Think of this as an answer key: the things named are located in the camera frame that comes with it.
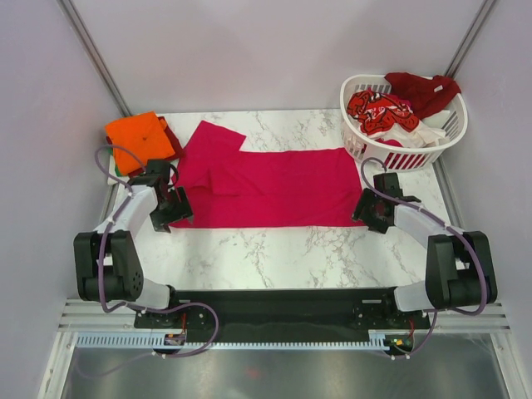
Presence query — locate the folded orange t-shirt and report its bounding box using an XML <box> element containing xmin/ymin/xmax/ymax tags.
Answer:
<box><xmin>105</xmin><ymin>111</ymin><xmax>183</xmax><ymax>165</ymax></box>

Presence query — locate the dark red t-shirt in basket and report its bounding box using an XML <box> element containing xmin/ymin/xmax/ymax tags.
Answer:
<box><xmin>384</xmin><ymin>72</ymin><xmax>461</xmax><ymax>119</ymax></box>

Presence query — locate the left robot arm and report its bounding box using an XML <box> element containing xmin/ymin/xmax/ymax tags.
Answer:
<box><xmin>73</xmin><ymin>160</ymin><xmax>193</xmax><ymax>327</ymax></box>

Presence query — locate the folded green t-shirt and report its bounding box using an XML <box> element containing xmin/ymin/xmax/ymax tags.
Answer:
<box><xmin>106</xmin><ymin>136</ymin><xmax>146</xmax><ymax>176</ymax></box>

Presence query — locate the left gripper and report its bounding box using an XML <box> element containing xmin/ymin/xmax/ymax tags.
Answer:
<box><xmin>150</xmin><ymin>186</ymin><xmax>194</xmax><ymax>234</ymax></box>

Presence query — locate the red patterned white t-shirt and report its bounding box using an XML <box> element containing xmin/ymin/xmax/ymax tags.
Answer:
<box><xmin>346</xmin><ymin>89</ymin><xmax>448</xmax><ymax>149</ymax></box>

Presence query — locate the aluminium frame rail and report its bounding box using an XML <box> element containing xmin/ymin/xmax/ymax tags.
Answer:
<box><xmin>58</xmin><ymin>299</ymin><xmax>510</xmax><ymax>333</ymax></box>

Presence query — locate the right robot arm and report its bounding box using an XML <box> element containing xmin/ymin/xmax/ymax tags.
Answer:
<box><xmin>352</xmin><ymin>173</ymin><xmax>498</xmax><ymax>328</ymax></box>

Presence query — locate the pink t-shirt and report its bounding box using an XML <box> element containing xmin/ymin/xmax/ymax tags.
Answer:
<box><xmin>173</xmin><ymin>121</ymin><xmax>362</xmax><ymax>229</ymax></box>

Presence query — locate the white laundry basket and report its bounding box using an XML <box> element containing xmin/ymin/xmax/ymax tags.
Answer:
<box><xmin>339</xmin><ymin>75</ymin><xmax>468</xmax><ymax>171</ymax></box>

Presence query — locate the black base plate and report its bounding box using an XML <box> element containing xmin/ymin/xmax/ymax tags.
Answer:
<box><xmin>134</xmin><ymin>288</ymin><xmax>430</xmax><ymax>342</ymax></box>

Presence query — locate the folded dark red t-shirt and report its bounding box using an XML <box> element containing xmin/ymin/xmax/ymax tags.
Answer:
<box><xmin>135</xmin><ymin>116</ymin><xmax>185</xmax><ymax>165</ymax></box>

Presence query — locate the white slotted cable duct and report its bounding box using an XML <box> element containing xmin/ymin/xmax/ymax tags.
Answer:
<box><xmin>75</xmin><ymin>331</ymin><xmax>412</xmax><ymax>351</ymax></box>

